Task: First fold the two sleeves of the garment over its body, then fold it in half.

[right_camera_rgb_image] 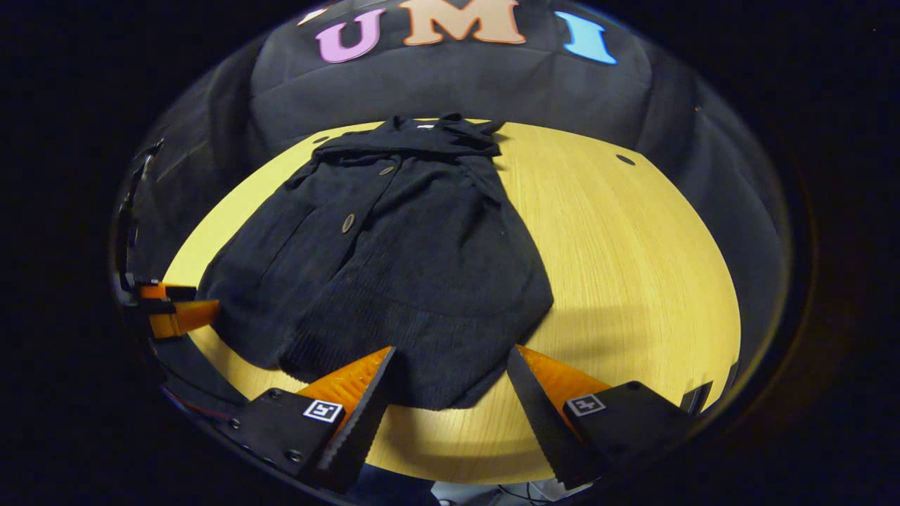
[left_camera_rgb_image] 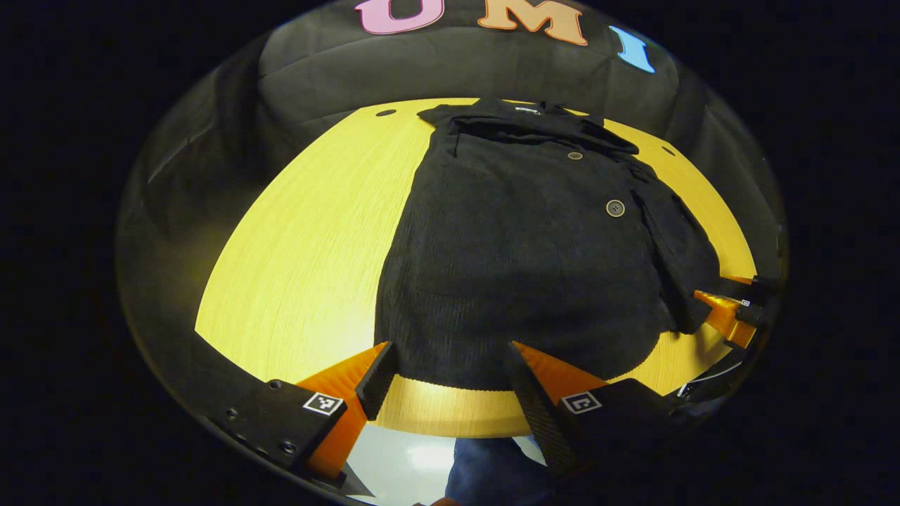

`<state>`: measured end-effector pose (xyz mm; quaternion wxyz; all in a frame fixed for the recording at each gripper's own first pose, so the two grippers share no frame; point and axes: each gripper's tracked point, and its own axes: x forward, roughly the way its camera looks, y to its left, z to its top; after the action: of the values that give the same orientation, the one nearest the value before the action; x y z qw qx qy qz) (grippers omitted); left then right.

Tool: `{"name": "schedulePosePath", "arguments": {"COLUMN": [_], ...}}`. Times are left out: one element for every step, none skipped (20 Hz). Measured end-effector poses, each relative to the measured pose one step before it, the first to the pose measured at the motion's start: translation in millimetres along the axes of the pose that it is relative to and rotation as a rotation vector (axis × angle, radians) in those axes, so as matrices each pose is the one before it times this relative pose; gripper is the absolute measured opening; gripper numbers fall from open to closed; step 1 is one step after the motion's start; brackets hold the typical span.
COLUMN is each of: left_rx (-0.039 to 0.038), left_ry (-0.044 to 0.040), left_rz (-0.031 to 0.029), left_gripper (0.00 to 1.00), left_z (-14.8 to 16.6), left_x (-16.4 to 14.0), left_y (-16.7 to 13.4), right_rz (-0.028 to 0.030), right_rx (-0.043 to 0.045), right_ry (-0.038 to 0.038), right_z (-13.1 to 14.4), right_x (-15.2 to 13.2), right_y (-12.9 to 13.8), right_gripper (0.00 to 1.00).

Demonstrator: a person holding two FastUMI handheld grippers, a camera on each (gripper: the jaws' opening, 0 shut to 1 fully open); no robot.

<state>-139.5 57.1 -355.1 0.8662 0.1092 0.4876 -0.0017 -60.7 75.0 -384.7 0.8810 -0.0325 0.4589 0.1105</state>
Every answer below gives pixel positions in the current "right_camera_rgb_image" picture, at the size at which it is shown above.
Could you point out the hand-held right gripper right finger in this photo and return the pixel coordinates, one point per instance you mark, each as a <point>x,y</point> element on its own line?
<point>541,429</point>

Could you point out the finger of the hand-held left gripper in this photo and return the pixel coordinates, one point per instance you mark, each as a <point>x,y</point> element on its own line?
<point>158,291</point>
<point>186,316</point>

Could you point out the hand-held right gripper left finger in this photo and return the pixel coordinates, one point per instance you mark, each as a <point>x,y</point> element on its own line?
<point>362,429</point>

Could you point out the black button-up garment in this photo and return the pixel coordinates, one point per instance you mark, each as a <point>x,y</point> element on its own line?
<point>408,267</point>

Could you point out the person's trouser leg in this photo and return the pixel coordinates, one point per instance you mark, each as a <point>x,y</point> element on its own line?
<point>394,486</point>

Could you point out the black backdrop cloth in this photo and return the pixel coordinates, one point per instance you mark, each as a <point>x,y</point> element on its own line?
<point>457,84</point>

